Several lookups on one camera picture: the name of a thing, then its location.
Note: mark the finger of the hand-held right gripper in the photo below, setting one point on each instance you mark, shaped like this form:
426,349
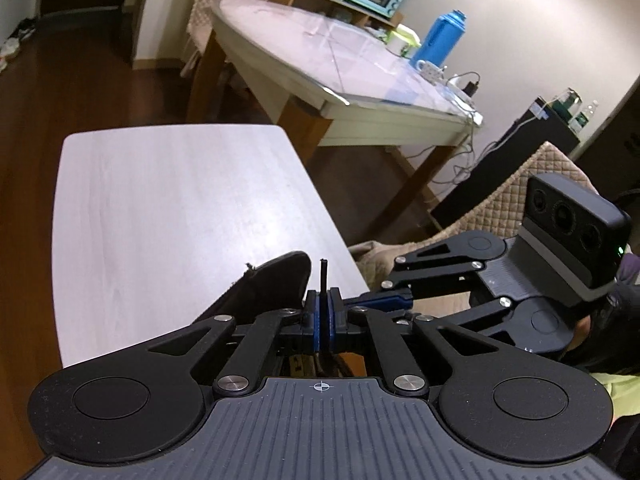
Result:
475,312
387,303

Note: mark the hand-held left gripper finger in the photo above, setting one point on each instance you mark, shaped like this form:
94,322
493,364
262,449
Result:
328,322
318,322

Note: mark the brown shoelace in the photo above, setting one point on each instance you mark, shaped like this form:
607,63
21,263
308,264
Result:
323,275

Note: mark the tan leather boot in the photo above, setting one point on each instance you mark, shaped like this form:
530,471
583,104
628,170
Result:
270,285

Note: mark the person's right forearm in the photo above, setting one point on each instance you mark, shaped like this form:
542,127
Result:
615,330

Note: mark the person's right hand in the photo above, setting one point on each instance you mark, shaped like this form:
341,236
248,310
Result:
582,331

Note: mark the beige quilted chair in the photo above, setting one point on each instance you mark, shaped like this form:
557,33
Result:
500,200
220,5

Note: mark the black tall cabinet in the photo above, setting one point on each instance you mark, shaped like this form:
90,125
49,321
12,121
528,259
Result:
500,170

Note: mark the green plastic bottle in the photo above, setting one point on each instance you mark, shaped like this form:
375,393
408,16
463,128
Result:
585,120

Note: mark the lime green garment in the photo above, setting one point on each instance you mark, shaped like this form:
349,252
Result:
617,395

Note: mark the black power adapter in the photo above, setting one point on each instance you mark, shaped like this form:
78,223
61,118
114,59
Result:
473,87

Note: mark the white power strip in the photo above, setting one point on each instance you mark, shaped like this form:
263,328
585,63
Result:
450,82

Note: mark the white mug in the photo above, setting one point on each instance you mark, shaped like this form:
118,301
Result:
427,67

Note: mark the blue thermos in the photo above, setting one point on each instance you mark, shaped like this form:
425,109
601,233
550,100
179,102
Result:
440,35

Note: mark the glass-topped dining table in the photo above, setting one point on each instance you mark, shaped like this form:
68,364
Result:
325,60

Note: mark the white green kettle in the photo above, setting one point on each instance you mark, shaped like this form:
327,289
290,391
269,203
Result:
402,40

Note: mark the white sneaker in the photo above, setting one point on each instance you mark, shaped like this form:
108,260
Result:
10,48

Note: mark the black sneaker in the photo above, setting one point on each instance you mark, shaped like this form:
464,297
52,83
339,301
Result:
25,29

